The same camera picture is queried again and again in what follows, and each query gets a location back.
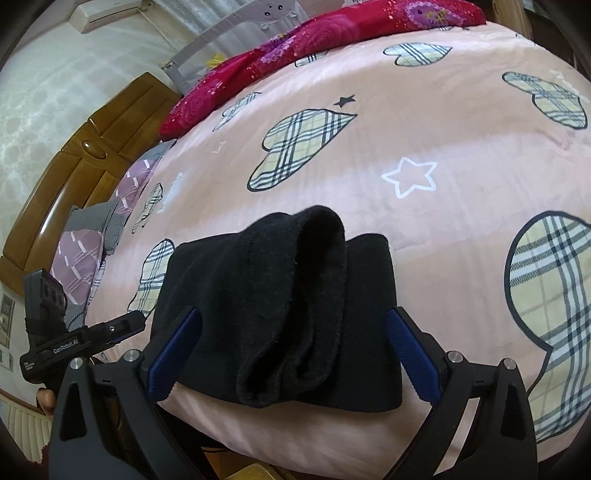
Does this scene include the black pants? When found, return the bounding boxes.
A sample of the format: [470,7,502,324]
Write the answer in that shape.
[145,206,402,413]

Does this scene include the operator left hand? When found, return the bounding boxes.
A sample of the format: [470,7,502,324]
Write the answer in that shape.
[36,388,56,418]

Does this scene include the purple patterned pillow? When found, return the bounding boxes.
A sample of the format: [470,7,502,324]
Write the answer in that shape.
[49,140,175,331]

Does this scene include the white radiator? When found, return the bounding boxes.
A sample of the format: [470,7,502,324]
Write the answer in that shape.
[0,397,52,463]

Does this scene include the wooden headboard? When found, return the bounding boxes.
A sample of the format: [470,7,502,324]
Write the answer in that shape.
[1,72,180,295]

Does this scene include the white air conditioner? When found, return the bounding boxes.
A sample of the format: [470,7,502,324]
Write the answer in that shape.
[69,0,142,34]

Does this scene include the pink heart-patterned duvet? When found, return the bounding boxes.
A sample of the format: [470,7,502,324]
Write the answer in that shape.
[86,23,590,460]

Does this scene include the red floral quilt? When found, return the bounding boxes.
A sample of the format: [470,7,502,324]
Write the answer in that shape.
[159,0,486,140]

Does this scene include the grey bed guard rail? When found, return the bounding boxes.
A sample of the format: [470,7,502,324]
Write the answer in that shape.
[148,0,345,94]

